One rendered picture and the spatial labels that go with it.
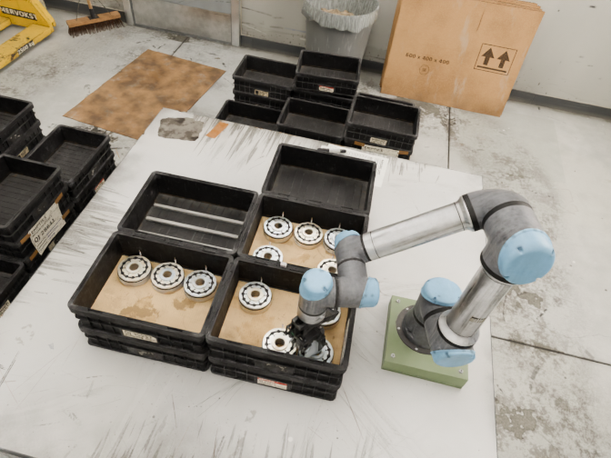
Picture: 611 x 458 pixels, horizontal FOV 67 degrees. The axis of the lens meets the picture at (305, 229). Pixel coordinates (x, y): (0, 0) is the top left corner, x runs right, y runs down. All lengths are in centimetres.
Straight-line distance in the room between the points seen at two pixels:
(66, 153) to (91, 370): 152
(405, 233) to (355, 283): 18
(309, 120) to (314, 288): 201
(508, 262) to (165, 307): 99
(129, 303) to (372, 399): 80
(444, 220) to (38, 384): 124
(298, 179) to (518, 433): 152
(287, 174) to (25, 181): 128
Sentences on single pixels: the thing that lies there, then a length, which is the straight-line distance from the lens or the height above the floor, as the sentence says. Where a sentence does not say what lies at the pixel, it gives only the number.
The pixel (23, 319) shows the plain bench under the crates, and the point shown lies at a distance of 178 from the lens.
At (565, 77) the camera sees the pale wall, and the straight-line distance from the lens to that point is 454.
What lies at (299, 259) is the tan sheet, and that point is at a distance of 161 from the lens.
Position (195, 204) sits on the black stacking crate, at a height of 83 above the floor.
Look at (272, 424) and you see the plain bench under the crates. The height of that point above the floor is 70.
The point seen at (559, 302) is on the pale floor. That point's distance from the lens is 303.
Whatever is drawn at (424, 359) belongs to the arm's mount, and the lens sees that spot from 158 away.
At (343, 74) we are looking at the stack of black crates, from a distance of 327.
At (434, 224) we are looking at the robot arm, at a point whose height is 129.
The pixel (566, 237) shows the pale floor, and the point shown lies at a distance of 342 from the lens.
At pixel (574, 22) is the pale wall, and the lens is 433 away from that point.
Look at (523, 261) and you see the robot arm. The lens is 108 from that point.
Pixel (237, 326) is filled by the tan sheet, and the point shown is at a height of 83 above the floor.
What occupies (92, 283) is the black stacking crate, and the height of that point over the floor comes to 89.
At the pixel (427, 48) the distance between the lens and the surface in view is 405.
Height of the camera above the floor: 210
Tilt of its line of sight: 48 degrees down
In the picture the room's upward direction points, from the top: 8 degrees clockwise
